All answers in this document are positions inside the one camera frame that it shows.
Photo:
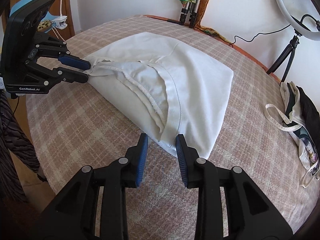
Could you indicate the blue chair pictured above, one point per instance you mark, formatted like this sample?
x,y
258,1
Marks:
x,y
21,3

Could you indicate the white clip plug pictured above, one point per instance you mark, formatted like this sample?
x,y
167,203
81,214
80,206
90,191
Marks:
x,y
60,22

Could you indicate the white ring light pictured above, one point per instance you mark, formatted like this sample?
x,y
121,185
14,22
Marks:
x,y
299,14

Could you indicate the grey folded tripod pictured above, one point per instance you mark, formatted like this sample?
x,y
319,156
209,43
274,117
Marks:
x,y
192,9

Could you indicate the black folded garment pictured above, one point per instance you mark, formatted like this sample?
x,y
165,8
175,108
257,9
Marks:
x,y
310,115

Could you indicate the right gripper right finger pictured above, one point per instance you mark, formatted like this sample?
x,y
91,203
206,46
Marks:
x,y
230,204

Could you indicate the dark striped skirt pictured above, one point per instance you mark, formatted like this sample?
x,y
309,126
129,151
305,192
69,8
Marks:
x,y
14,140

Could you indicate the black power adapter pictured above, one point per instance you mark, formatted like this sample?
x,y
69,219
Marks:
x,y
175,22

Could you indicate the leopard print cloth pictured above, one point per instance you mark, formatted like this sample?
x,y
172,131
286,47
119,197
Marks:
x,y
45,26

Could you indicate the white cloth tote bag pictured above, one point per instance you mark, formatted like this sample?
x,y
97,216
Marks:
x,y
292,122

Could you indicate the pink plaid bed blanket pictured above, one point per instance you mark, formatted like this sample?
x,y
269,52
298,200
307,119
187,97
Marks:
x,y
73,126

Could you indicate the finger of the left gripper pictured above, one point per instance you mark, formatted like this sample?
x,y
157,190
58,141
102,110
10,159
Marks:
x,y
74,62
74,77

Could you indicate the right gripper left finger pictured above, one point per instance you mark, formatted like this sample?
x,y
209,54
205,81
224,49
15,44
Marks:
x,y
92,205

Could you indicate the white t-shirt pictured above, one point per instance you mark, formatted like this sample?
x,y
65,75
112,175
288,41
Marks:
x,y
165,87

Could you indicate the black ring light tripod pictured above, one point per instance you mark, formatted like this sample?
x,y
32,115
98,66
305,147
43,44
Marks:
x,y
288,52

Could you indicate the orange floral bed sheet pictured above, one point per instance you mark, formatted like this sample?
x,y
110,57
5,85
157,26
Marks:
x,y
233,46

